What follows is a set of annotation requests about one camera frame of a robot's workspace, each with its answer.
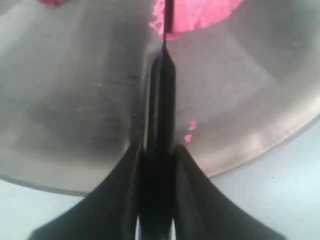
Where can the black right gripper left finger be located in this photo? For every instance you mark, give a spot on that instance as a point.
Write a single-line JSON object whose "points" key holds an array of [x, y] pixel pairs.
{"points": [[109, 212]]}

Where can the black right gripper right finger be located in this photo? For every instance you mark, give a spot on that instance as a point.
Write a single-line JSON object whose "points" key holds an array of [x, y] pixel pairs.
{"points": [[202, 212]]}

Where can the black serrated knife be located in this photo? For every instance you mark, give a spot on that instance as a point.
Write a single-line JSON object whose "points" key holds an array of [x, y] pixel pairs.
{"points": [[157, 179]]}

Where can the pink clay piece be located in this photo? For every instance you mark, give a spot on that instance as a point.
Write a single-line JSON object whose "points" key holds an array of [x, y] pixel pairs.
{"points": [[191, 15]]}

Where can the round steel plate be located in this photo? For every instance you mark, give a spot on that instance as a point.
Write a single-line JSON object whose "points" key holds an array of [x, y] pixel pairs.
{"points": [[72, 86]]}

